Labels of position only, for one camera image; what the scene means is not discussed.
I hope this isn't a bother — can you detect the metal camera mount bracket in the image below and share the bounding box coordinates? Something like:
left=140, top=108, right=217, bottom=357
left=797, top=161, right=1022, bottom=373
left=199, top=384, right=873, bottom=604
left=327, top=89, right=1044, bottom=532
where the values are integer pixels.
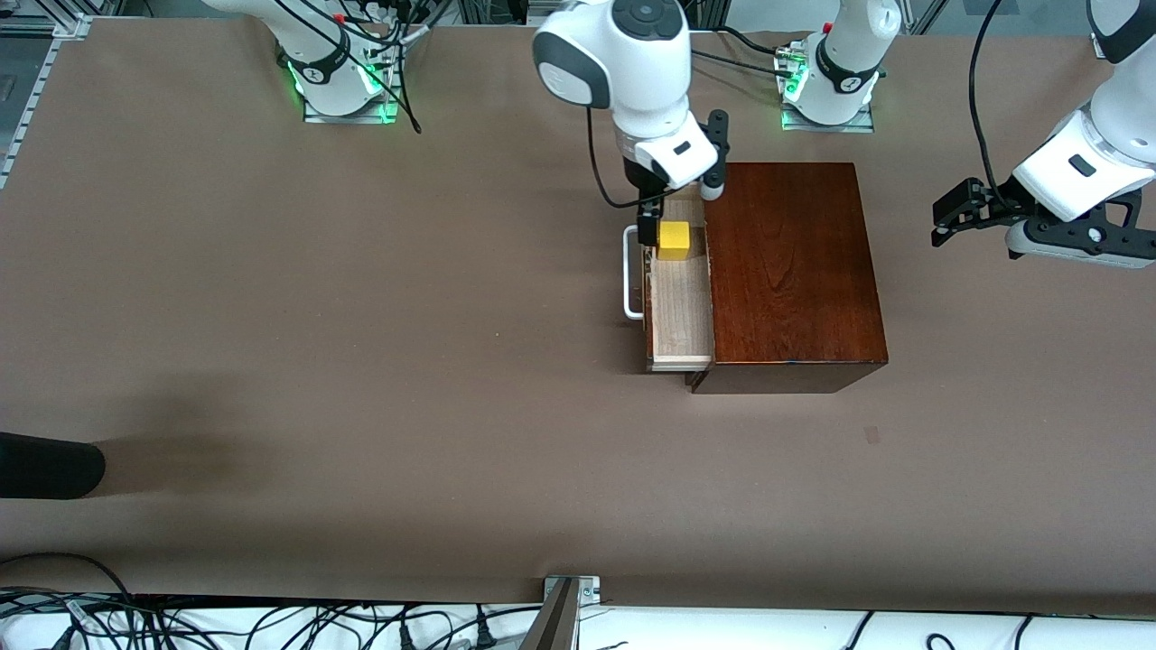
left=518, top=575, right=602, bottom=650

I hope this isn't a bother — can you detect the large black cable loop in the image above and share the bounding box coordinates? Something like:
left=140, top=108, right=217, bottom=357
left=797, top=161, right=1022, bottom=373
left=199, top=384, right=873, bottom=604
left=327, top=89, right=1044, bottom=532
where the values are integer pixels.
left=0, top=552, right=138, bottom=633

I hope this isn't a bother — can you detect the brown paper table cover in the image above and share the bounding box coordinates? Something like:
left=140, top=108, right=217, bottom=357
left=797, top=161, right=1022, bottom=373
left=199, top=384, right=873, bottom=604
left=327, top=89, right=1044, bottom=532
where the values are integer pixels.
left=0, top=18, right=1156, bottom=617

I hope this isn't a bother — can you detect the grey metal rail box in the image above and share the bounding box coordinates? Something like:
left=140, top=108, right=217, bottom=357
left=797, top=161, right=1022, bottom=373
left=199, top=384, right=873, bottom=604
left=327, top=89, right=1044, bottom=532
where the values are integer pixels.
left=527, top=0, right=579, bottom=29

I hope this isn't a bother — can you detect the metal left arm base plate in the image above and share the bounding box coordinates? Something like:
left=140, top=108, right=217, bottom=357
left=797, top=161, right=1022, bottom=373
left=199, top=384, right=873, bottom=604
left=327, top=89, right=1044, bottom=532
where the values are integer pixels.
left=780, top=97, right=876, bottom=135

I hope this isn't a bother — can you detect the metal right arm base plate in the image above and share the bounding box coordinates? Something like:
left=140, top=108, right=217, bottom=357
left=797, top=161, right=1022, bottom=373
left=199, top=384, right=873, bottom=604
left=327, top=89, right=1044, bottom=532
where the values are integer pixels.
left=303, top=61, right=400, bottom=125

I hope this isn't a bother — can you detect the white sheet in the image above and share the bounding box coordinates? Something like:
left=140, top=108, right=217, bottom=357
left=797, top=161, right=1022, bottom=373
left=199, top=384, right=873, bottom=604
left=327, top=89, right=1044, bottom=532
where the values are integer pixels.
left=0, top=591, right=1067, bottom=650

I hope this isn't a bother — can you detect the black cylinder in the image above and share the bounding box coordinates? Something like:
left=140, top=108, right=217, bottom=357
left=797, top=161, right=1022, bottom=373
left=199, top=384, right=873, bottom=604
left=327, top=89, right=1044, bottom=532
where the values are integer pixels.
left=0, top=432, right=107, bottom=500

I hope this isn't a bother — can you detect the wooden drawer with white handle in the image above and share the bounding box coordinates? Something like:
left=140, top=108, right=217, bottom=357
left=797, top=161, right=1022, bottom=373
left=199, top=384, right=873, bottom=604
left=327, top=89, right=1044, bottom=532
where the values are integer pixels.
left=622, top=185, right=716, bottom=374

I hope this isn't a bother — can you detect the dark brown wooden cabinet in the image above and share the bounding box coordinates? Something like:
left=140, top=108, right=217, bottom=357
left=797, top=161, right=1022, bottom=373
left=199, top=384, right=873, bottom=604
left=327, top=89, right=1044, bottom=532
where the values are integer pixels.
left=684, top=162, right=890, bottom=395

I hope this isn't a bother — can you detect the black base power cable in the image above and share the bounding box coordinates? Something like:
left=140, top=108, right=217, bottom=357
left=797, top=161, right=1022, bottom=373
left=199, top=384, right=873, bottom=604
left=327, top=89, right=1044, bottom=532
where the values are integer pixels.
left=716, top=25, right=785, bottom=59
left=691, top=47, right=796, bottom=79

